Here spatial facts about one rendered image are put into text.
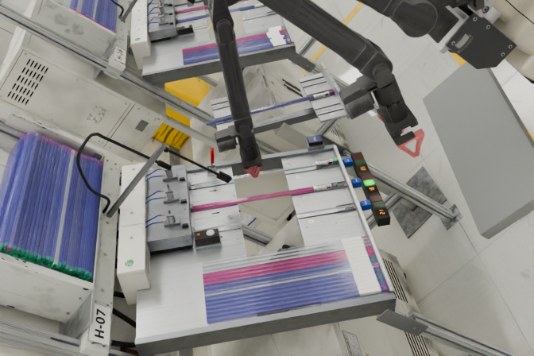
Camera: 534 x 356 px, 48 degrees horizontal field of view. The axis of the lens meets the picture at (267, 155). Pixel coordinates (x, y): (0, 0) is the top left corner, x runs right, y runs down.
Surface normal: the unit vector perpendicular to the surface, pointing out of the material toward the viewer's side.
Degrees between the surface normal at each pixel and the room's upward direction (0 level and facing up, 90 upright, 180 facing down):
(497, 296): 0
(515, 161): 0
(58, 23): 90
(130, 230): 48
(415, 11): 90
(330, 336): 0
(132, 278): 90
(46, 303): 90
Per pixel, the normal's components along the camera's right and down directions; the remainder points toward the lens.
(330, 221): -0.07, -0.77
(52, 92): 0.15, 0.62
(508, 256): -0.78, -0.40
